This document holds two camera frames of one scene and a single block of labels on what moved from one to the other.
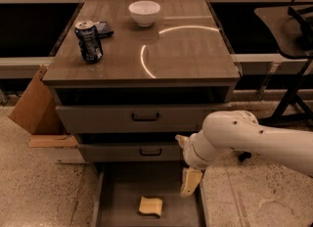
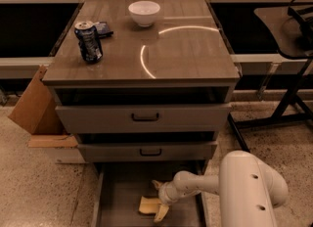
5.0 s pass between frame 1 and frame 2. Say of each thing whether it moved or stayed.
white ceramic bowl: stayed
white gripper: moved
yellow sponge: stayed
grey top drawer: stayed
